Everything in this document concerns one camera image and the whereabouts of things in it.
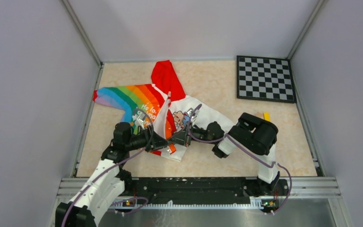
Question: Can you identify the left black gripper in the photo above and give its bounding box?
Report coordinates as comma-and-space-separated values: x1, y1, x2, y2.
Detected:
125, 124, 171, 152

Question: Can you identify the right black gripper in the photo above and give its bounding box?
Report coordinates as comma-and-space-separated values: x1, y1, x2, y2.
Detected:
168, 121, 216, 147

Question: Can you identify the rainbow white red hooded jacket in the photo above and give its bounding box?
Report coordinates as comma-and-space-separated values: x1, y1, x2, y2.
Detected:
93, 61, 233, 161

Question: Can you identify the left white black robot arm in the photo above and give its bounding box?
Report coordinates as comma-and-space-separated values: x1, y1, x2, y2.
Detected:
54, 108, 169, 227

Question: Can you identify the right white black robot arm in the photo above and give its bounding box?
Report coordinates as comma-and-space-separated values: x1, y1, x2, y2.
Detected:
169, 113, 280, 195

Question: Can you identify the small yellow block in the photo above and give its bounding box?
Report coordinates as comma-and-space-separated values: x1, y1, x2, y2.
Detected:
263, 112, 270, 121

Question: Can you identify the black white checkerboard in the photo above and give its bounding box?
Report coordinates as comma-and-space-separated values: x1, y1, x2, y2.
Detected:
236, 55, 297, 103

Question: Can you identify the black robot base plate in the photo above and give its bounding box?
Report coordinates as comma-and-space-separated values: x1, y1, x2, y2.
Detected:
121, 177, 289, 205

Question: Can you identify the aluminium frame rail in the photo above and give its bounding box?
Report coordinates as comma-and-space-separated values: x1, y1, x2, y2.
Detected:
48, 177, 353, 227

